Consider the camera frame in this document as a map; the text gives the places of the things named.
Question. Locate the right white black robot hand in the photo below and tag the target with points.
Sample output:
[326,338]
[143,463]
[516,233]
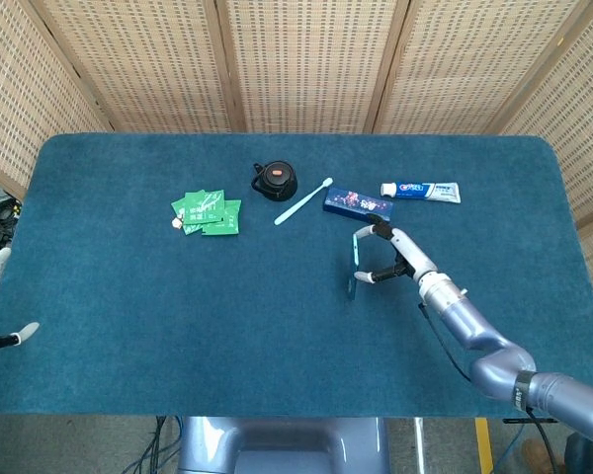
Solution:
[412,254]

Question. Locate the teal toothbrush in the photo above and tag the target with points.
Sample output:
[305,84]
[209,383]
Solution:
[354,261]

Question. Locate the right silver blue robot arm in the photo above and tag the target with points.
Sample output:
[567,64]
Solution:
[494,355]

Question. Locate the white blue toothpaste tube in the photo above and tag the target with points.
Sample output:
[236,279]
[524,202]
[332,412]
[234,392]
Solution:
[425,191]

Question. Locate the dark blue toothpaste box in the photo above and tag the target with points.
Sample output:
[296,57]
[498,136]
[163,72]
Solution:
[351,202]

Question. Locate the light blue toothbrush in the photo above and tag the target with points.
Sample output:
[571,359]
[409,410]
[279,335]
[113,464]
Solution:
[301,202]

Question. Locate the black bottle lid orange button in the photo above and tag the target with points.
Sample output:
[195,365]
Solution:
[275,180]

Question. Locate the woven rattan screen panel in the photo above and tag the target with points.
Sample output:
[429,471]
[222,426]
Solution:
[573,138]
[25,99]
[311,64]
[148,64]
[464,64]

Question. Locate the blue velvet tablecloth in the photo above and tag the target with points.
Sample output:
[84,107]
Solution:
[178,306]

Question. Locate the white table leg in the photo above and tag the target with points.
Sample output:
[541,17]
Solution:
[418,444]

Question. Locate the green tea sachet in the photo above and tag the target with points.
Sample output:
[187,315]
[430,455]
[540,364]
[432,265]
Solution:
[203,207]
[178,203]
[225,221]

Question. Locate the small beige paper tag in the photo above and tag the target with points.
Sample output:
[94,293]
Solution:
[177,222]

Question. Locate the silver blue robot torso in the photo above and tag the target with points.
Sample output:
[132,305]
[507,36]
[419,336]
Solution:
[286,444]

